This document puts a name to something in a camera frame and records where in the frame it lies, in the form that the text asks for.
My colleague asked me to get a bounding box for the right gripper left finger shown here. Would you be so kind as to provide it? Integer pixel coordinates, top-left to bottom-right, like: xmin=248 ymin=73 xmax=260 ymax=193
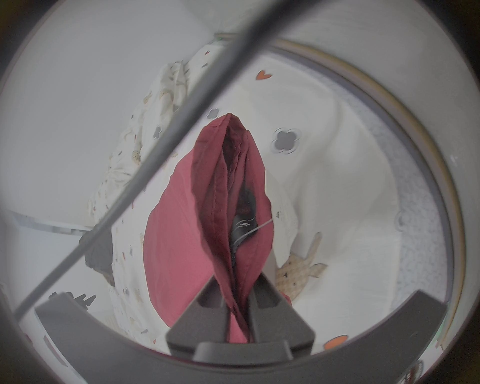
xmin=166 ymin=275 xmax=231 ymax=357

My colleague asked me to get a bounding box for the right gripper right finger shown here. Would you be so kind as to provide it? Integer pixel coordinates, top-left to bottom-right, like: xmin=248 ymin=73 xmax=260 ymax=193
xmin=247 ymin=271 xmax=316 ymax=355

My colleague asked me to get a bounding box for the red shirt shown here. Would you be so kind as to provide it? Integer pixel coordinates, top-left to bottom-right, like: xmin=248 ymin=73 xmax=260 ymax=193
xmin=142 ymin=112 xmax=294 ymax=344

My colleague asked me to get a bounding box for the bed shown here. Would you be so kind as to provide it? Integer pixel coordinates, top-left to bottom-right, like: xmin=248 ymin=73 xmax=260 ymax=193
xmin=87 ymin=34 xmax=466 ymax=355

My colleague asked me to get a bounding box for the grey garment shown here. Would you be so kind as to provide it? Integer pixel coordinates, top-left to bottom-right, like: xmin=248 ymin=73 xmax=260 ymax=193
xmin=79 ymin=225 xmax=115 ymax=287

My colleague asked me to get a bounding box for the white printed quilt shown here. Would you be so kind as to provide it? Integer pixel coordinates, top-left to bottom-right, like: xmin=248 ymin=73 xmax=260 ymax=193
xmin=87 ymin=40 xmax=233 ymax=226

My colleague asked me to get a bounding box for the black cable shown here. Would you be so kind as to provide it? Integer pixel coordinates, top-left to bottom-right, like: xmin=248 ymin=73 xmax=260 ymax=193
xmin=14 ymin=0 xmax=316 ymax=319

